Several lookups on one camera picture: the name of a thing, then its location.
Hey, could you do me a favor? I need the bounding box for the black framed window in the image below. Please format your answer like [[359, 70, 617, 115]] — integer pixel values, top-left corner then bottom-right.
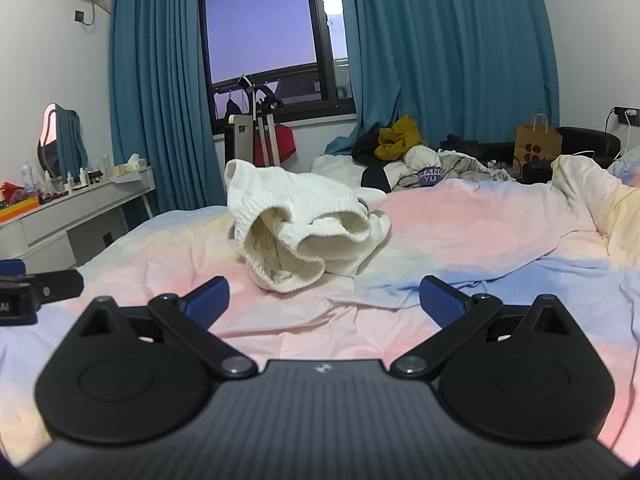
[[197, 0, 357, 136]]

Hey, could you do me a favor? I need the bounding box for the black chair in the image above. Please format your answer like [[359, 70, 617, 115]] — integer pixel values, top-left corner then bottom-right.
[[522, 126, 621, 183]]

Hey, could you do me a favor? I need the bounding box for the white pillow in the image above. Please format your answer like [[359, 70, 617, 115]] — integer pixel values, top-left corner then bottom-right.
[[312, 154, 372, 187]]

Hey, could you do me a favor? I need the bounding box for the mustard yellow cloth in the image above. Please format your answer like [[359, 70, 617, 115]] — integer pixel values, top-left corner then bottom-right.
[[376, 115, 429, 161]]

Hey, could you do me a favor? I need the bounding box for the grey jacket with purple patch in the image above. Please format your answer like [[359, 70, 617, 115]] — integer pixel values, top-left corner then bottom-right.
[[402, 145, 516, 190]]

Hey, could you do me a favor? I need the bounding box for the black clothing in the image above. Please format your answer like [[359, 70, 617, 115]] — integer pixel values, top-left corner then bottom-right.
[[351, 125, 396, 166]]

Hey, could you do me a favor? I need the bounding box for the red bag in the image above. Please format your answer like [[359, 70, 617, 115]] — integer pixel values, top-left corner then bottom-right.
[[252, 124, 297, 165]]

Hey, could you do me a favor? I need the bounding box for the white dressing table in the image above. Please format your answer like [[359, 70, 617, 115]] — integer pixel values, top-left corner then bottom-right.
[[0, 165, 157, 273]]

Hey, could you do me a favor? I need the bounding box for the row of cosmetic bottles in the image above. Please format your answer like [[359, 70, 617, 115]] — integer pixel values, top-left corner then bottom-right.
[[20, 154, 112, 196]]

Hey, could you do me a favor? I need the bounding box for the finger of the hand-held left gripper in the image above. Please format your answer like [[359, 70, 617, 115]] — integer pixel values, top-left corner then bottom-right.
[[25, 269, 85, 306]]

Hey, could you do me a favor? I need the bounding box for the white charger cable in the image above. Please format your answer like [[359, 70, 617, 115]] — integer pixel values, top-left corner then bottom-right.
[[572, 110, 635, 162]]

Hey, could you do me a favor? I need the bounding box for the white knit sweater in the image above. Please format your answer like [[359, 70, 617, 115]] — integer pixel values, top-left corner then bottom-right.
[[223, 158, 392, 294]]

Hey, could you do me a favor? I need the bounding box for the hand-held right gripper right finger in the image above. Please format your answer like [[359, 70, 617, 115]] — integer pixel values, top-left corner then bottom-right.
[[390, 275, 576, 381]]

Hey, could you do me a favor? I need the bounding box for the air conditioner power cord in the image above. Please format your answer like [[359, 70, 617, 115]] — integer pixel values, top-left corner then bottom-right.
[[74, 0, 99, 27]]

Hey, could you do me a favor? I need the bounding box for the blue curtain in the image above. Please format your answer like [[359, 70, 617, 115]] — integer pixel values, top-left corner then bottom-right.
[[109, 0, 226, 218], [325, 0, 560, 156]]

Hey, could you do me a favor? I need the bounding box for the wavy vanity mirror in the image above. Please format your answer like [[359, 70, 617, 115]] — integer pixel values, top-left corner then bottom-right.
[[36, 103, 90, 176]]

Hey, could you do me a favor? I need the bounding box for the orange box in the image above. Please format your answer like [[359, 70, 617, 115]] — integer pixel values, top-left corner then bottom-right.
[[0, 195, 41, 222]]

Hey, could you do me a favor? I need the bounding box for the black and white garment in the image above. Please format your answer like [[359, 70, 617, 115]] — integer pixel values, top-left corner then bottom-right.
[[360, 164, 397, 194]]

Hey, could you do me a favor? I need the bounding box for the pastel tie-dye duvet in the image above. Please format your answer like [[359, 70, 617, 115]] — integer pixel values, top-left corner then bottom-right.
[[0, 152, 640, 466]]

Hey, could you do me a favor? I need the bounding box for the cardboard box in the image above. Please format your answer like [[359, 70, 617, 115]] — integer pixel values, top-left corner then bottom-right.
[[514, 109, 563, 165]]

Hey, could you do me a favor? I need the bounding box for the white folding rack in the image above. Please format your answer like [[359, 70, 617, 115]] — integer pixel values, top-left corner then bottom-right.
[[222, 76, 283, 167]]

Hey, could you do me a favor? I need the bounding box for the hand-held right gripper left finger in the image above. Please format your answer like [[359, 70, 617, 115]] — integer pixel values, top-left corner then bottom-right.
[[70, 276, 260, 381]]

